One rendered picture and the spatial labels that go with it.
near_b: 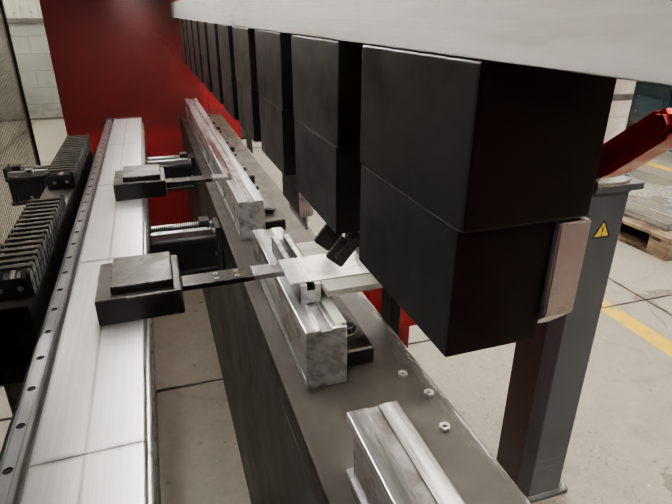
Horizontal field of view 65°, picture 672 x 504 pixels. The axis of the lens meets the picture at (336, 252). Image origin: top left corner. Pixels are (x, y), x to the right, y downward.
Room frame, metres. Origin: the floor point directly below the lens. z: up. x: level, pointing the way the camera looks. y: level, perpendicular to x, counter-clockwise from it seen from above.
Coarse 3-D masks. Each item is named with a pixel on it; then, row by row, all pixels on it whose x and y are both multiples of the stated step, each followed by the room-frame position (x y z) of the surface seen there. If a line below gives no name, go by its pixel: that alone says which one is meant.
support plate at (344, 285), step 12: (300, 252) 0.80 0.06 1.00; (312, 252) 0.79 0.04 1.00; (324, 252) 0.79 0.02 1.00; (348, 276) 0.70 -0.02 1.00; (360, 276) 0.70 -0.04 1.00; (372, 276) 0.70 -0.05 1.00; (324, 288) 0.67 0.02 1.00; (336, 288) 0.67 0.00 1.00; (348, 288) 0.67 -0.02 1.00; (360, 288) 0.68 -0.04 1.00; (372, 288) 0.68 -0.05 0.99
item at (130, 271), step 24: (120, 264) 0.67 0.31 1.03; (144, 264) 0.67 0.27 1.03; (168, 264) 0.67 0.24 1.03; (264, 264) 0.74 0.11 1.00; (120, 288) 0.61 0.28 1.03; (144, 288) 0.62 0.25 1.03; (168, 288) 0.62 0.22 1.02; (192, 288) 0.67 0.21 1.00; (96, 312) 0.59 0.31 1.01; (120, 312) 0.60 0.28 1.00; (144, 312) 0.61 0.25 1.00; (168, 312) 0.62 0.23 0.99
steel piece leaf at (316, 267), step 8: (312, 256) 0.77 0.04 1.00; (320, 256) 0.77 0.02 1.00; (352, 256) 0.77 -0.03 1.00; (304, 264) 0.74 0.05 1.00; (312, 264) 0.74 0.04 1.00; (320, 264) 0.74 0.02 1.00; (328, 264) 0.74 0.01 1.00; (336, 264) 0.74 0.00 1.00; (344, 264) 0.74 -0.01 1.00; (352, 264) 0.74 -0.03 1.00; (360, 264) 0.74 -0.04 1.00; (304, 272) 0.71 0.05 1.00; (312, 272) 0.71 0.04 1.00; (320, 272) 0.71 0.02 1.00; (328, 272) 0.71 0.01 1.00; (336, 272) 0.71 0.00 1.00; (344, 272) 0.71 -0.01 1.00; (352, 272) 0.71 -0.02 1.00; (360, 272) 0.71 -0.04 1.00; (368, 272) 0.71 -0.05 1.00; (312, 280) 0.69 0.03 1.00
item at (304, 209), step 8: (288, 176) 0.74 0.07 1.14; (288, 184) 0.75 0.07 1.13; (288, 192) 0.75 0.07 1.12; (296, 192) 0.70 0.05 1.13; (288, 200) 0.75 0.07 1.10; (296, 200) 0.70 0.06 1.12; (304, 200) 0.69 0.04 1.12; (296, 208) 0.70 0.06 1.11; (304, 208) 0.69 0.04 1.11; (312, 208) 0.69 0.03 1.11; (296, 216) 0.74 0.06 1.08; (304, 216) 0.69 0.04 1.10; (304, 224) 0.70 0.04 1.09
